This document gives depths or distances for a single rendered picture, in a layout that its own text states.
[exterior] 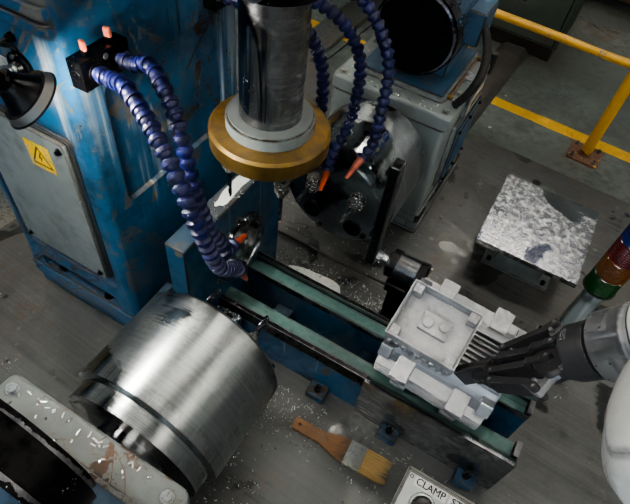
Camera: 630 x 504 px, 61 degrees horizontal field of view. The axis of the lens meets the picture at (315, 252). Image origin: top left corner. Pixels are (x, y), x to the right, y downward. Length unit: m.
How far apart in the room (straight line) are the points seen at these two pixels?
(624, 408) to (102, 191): 0.72
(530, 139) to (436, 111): 2.15
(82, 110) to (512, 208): 1.01
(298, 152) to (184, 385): 0.35
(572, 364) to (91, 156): 0.69
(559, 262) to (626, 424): 0.85
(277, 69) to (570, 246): 0.91
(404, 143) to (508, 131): 2.22
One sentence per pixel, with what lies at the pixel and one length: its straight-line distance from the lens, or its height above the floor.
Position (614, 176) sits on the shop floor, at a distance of 3.35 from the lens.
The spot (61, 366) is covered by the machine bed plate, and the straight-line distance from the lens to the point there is 1.22.
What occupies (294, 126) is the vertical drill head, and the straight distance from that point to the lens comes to 0.77.
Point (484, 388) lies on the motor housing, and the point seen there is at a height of 1.06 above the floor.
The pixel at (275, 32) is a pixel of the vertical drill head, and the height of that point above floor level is 1.50.
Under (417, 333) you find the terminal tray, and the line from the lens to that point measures 0.89.
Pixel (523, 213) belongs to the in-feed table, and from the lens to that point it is 1.42.
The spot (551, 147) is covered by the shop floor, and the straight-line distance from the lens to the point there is 3.34.
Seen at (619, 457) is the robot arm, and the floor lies 1.41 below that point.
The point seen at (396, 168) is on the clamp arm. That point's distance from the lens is 0.90.
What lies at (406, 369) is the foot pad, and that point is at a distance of 0.92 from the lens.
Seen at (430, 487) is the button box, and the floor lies 1.08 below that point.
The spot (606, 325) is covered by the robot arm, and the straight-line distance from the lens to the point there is 0.71.
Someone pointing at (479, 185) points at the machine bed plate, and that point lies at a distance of 1.63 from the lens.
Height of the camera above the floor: 1.83
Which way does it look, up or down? 51 degrees down
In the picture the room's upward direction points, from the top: 9 degrees clockwise
